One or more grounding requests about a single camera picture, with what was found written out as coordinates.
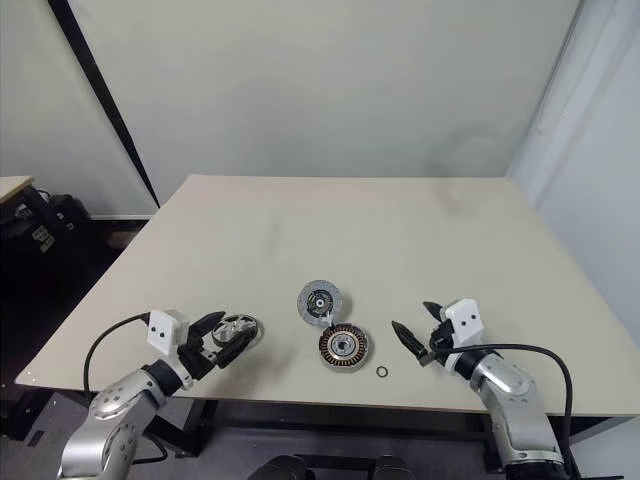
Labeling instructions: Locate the black floor cable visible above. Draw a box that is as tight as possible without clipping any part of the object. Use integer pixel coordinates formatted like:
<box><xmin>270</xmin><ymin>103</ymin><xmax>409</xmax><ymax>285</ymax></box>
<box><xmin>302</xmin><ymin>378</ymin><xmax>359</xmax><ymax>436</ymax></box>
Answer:
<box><xmin>130</xmin><ymin>433</ymin><xmax>170</xmax><ymax>464</ymax></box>

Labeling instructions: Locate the beige side table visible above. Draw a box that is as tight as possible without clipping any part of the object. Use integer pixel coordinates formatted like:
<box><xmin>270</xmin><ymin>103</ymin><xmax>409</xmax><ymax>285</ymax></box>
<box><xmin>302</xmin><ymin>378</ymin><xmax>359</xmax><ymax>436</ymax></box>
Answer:
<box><xmin>0</xmin><ymin>174</ymin><xmax>36</xmax><ymax>204</ymax></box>

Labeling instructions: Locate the black diagonal wall strip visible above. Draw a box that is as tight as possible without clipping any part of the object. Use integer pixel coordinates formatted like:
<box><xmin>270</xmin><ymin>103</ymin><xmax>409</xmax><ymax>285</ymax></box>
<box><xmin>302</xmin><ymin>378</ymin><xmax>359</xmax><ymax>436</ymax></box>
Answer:
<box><xmin>48</xmin><ymin>0</ymin><xmax>162</xmax><ymax>209</ymax></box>

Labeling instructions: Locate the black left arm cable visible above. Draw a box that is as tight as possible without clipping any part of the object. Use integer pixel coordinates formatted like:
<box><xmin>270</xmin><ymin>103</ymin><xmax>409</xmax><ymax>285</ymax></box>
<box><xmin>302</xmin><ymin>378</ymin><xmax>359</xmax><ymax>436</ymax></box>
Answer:
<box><xmin>82</xmin><ymin>312</ymin><xmax>152</xmax><ymax>407</ymax></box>

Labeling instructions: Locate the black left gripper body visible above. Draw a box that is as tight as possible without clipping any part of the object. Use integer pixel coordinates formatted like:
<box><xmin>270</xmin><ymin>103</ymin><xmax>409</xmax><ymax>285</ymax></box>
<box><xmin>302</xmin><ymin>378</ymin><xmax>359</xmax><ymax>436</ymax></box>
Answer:
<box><xmin>176</xmin><ymin>329</ymin><xmax>225</xmax><ymax>383</ymax></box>

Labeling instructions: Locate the round silver rotor disc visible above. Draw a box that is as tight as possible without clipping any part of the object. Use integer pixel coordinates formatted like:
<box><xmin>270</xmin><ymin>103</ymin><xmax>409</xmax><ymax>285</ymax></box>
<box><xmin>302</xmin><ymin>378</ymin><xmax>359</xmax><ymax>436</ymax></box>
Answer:
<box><xmin>296</xmin><ymin>278</ymin><xmax>347</xmax><ymax>328</ymax></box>

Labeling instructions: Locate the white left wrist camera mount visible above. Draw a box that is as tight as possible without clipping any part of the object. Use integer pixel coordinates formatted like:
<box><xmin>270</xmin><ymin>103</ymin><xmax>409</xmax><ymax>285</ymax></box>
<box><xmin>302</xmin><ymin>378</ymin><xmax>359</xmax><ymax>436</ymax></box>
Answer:
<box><xmin>147</xmin><ymin>309</ymin><xmax>191</xmax><ymax>358</ymax></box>

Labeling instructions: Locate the black table frame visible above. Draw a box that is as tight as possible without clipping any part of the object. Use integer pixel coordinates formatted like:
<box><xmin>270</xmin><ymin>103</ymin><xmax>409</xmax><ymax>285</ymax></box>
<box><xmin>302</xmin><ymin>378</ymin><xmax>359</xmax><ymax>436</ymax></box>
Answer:
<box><xmin>149</xmin><ymin>398</ymin><xmax>640</xmax><ymax>476</ymax></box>

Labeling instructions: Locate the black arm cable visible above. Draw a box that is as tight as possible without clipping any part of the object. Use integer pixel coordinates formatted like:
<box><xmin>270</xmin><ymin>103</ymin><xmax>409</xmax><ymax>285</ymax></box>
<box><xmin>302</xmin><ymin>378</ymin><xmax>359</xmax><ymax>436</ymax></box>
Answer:
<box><xmin>433</xmin><ymin>342</ymin><xmax>584</xmax><ymax>480</ymax></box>
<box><xmin>82</xmin><ymin>312</ymin><xmax>152</xmax><ymax>407</ymax></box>

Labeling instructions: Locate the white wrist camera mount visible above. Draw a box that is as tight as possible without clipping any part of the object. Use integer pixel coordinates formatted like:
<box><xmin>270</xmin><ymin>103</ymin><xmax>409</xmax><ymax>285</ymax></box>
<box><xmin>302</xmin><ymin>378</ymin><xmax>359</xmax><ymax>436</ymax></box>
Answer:
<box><xmin>147</xmin><ymin>309</ymin><xmax>191</xmax><ymax>358</ymax></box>
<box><xmin>444</xmin><ymin>298</ymin><xmax>486</xmax><ymax>347</ymax></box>

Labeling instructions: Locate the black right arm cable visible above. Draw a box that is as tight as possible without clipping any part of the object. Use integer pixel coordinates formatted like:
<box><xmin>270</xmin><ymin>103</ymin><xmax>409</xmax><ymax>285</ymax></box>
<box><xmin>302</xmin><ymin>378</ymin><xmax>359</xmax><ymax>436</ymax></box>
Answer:
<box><xmin>433</xmin><ymin>342</ymin><xmax>584</xmax><ymax>480</ymax></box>

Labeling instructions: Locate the motor stator with copper coils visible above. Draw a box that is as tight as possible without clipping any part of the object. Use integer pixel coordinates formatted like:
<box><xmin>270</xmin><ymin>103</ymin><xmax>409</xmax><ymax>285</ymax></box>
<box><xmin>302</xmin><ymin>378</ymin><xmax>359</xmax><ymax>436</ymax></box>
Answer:
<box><xmin>317</xmin><ymin>323</ymin><xmax>374</xmax><ymax>373</ymax></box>

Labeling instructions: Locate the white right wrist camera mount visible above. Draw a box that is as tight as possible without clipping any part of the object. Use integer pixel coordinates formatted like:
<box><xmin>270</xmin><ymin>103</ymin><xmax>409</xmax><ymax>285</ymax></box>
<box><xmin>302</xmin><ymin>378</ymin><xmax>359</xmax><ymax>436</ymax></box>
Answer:
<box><xmin>444</xmin><ymin>298</ymin><xmax>486</xmax><ymax>347</ymax></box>

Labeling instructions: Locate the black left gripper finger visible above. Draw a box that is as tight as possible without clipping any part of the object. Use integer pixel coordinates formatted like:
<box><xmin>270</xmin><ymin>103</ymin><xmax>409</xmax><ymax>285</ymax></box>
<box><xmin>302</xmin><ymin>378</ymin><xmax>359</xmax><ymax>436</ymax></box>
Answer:
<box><xmin>185</xmin><ymin>310</ymin><xmax>227</xmax><ymax>347</ymax></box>
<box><xmin>214</xmin><ymin>329</ymin><xmax>265</xmax><ymax>370</ymax></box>

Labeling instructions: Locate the black equipment case with labels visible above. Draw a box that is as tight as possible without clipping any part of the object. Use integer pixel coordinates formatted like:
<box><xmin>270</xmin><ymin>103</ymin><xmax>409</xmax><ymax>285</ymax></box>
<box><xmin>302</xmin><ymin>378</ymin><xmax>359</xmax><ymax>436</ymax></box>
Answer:
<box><xmin>0</xmin><ymin>185</ymin><xmax>93</xmax><ymax>261</ymax></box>

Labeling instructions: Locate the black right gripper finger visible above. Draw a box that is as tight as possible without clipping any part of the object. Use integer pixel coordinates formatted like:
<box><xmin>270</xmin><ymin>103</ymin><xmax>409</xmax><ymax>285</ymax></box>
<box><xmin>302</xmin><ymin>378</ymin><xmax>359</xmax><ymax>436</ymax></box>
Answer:
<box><xmin>391</xmin><ymin>320</ymin><xmax>431</xmax><ymax>367</ymax></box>
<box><xmin>422</xmin><ymin>300</ymin><xmax>448</xmax><ymax>324</ymax></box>

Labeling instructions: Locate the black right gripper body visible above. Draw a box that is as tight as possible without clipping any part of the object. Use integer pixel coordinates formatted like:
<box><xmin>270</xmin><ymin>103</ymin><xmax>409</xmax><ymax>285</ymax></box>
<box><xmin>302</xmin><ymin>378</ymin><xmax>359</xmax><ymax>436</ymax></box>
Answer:
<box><xmin>424</xmin><ymin>312</ymin><xmax>459</xmax><ymax>367</ymax></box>

